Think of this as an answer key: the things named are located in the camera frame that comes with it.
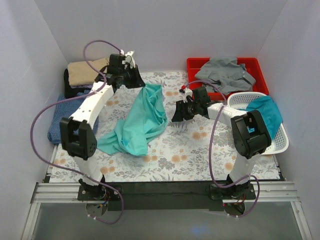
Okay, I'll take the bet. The mint green t shirt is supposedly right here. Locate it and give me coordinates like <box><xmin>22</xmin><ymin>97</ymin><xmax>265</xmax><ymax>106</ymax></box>
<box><xmin>97</xmin><ymin>83</ymin><xmax>168</xmax><ymax>156</ymax></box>

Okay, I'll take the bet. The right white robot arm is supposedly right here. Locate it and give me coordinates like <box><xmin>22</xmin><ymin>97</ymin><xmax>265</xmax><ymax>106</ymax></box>
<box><xmin>171</xmin><ymin>86</ymin><xmax>272</xmax><ymax>199</ymax></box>

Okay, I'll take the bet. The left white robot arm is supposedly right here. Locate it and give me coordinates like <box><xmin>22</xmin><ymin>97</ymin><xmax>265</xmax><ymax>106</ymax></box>
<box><xmin>59</xmin><ymin>51</ymin><xmax>145</xmax><ymax>200</ymax></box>

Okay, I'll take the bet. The folded lavender shirt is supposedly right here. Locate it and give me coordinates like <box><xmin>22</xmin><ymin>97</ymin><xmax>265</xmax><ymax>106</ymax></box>
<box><xmin>71</xmin><ymin>84</ymin><xmax>93</xmax><ymax>90</ymax></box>

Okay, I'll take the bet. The folded beige shirt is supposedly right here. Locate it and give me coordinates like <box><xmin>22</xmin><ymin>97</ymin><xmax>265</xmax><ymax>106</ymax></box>
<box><xmin>67</xmin><ymin>58</ymin><xmax>109</xmax><ymax>87</ymax></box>

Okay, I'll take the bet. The floral patterned table mat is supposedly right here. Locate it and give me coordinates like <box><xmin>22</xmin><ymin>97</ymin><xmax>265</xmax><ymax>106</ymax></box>
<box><xmin>49</xmin><ymin>71</ymin><xmax>280</xmax><ymax>183</ymax></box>

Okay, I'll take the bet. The white plastic basket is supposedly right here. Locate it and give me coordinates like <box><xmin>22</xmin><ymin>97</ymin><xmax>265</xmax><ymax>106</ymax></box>
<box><xmin>227</xmin><ymin>91</ymin><xmax>289</xmax><ymax>155</ymax></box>

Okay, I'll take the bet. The grey polo shirt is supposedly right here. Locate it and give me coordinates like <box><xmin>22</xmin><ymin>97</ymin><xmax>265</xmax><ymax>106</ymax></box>
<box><xmin>195</xmin><ymin>57</ymin><xmax>256</xmax><ymax>95</ymax></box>

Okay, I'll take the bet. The folded black garment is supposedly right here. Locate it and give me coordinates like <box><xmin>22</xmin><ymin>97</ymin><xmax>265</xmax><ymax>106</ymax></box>
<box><xmin>63</xmin><ymin>68</ymin><xmax>77</xmax><ymax>99</ymax></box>

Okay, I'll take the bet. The blue checkered shirt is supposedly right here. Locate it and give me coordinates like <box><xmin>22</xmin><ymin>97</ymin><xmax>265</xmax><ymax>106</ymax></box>
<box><xmin>47</xmin><ymin>98</ymin><xmax>85</xmax><ymax>145</ymax></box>

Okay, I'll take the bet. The teal blue t shirt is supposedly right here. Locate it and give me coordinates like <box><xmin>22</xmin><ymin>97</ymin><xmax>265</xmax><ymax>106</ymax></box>
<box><xmin>245</xmin><ymin>96</ymin><xmax>283</xmax><ymax>140</ymax></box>

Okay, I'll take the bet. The red plastic tray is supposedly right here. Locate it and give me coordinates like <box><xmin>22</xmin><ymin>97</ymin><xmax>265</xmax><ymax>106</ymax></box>
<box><xmin>186</xmin><ymin>58</ymin><xmax>269</xmax><ymax>101</ymax></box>

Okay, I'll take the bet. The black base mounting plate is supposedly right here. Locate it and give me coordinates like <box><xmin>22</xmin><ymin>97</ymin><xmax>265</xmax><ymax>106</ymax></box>
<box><xmin>77</xmin><ymin>181</ymin><xmax>258</xmax><ymax>214</ymax></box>

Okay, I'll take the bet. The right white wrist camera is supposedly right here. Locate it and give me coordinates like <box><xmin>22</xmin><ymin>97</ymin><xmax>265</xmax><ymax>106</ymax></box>
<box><xmin>179</xmin><ymin>85</ymin><xmax>193</xmax><ymax>103</ymax></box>

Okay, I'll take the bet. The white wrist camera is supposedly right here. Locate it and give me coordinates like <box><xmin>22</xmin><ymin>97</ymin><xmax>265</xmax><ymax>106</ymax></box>
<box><xmin>179</xmin><ymin>85</ymin><xmax>193</xmax><ymax>103</ymax></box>
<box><xmin>120</xmin><ymin>49</ymin><xmax>136</xmax><ymax>69</ymax></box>

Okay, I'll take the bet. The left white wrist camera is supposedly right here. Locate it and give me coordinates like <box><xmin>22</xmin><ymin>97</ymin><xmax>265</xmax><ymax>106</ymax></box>
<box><xmin>120</xmin><ymin>49</ymin><xmax>136</xmax><ymax>69</ymax></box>

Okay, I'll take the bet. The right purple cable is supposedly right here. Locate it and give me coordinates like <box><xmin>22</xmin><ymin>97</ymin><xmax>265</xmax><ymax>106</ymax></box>
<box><xmin>181</xmin><ymin>80</ymin><xmax>260</xmax><ymax>219</ymax></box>

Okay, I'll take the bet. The aluminium frame rail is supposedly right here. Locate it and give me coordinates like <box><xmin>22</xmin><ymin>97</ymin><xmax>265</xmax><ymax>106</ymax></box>
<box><xmin>22</xmin><ymin>180</ymin><xmax>312</xmax><ymax>240</ymax></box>

